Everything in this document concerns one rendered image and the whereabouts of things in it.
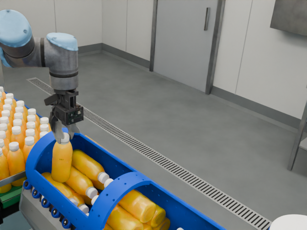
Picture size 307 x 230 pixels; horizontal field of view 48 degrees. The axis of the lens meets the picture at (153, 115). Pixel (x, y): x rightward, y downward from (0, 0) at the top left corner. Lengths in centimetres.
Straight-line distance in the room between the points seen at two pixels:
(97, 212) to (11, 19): 60
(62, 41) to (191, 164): 255
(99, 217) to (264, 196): 229
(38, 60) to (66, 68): 9
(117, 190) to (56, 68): 42
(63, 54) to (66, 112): 19
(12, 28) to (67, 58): 21
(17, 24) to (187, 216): 79
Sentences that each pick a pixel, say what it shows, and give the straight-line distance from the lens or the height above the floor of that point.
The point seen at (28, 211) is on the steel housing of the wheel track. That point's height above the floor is 86.
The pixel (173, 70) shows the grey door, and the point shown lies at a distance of 537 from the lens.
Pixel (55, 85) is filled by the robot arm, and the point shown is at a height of 151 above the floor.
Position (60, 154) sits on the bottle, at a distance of 128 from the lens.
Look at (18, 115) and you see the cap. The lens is 186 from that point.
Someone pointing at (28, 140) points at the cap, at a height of 110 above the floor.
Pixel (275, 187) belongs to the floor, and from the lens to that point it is 339.
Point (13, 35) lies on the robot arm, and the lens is 96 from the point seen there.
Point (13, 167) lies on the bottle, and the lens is 164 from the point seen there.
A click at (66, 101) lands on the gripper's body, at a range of 114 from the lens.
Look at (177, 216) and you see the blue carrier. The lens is 125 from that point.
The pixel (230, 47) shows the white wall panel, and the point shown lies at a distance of 472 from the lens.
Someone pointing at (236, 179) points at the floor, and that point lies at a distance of 335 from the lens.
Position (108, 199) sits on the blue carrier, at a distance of 111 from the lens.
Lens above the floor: 193
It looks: 27 degrees down
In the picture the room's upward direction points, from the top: 4 degrees clockwise
